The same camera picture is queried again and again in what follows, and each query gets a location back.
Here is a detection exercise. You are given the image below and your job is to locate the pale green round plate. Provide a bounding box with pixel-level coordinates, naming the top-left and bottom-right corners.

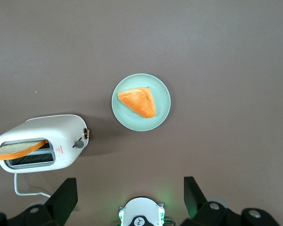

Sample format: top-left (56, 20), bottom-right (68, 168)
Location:
top-left (111, 73), bottom-right (172, 132)

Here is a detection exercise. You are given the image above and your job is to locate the white toaster power cable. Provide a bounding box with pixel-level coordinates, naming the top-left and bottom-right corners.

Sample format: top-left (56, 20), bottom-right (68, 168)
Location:
top-left (13, 173), bottom-right (52, 198)

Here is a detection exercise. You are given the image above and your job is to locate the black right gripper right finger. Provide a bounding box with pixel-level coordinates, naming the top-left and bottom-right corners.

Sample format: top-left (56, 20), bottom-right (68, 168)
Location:
top-left (180, 176), bottom-right (280, 226)

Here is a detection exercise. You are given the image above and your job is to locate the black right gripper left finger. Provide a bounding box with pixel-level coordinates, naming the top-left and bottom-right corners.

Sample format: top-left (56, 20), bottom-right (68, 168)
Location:
top-left (0, 178), bottom-right (78, 226)

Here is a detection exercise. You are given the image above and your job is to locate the toast slice with orange crust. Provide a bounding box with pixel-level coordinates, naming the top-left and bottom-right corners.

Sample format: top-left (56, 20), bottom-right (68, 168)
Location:
top-left (0, 139), bottom-right (49, 161)

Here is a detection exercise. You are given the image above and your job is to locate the triangular orange bread piece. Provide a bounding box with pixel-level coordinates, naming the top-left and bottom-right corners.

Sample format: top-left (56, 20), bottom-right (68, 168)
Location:
top-left (117, 86), bottom-right (157, 119)

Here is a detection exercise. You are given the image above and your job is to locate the white two-slot toaster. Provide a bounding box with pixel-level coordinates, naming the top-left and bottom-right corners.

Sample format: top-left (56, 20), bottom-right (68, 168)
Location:
top-left (0, 114), bottom-right (91, 174)

